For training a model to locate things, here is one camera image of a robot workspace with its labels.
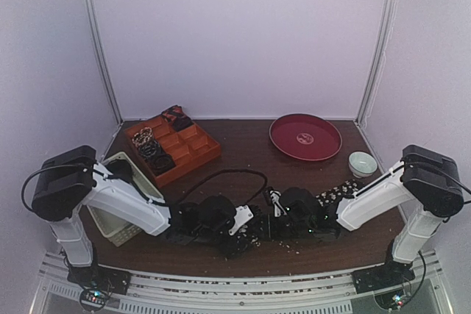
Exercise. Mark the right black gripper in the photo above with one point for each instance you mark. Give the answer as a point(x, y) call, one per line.
point(271, 227)

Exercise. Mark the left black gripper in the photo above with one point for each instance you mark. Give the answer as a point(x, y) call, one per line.
point(234, 248)

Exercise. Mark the black white floral tie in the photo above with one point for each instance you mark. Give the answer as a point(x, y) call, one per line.
point(318, 211)

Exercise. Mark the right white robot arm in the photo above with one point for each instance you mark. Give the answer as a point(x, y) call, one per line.
point(427, 177)

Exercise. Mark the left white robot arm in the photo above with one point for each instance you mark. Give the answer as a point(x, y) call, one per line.
point(71, 180)

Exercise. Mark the red round plate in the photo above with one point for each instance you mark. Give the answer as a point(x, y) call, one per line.
point(305, 137)

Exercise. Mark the small celadon bowl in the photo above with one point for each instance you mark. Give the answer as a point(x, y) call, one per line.
point(362, 164)

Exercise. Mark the orange compartment tray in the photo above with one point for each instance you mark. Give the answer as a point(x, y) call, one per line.
point(189, 148)

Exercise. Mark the dark rolled tie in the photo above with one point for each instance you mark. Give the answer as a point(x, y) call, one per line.
point(160, 164)

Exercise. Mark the black white rolled tie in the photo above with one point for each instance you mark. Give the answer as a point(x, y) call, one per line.
point(150, 150)

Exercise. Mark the pale green perforated basket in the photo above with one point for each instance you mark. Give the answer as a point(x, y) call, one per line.
point(117, 230)

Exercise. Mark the beige patterned rolled tie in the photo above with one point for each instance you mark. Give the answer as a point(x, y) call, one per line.
point(142, 137)

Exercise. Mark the black tie in basket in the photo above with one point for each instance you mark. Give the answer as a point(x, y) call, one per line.
point(120, 169)

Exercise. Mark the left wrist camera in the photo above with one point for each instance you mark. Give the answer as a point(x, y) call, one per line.
point(246, 216)

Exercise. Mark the front aluminium rail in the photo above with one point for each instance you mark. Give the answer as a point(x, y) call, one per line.
point(313, 293)

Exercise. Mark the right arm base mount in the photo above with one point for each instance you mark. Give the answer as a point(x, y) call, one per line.
point(390, 274)

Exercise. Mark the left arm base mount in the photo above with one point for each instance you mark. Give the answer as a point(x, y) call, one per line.
point(97, 284)

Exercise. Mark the right aluminium frame post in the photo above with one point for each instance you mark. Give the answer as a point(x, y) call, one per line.
point(377, 62)

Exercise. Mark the aluminium frame post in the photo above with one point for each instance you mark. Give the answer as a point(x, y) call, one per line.
point(377, 62)
point(99, 53)

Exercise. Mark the left aluminium frame post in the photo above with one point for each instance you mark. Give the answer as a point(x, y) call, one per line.
point(99, 53)

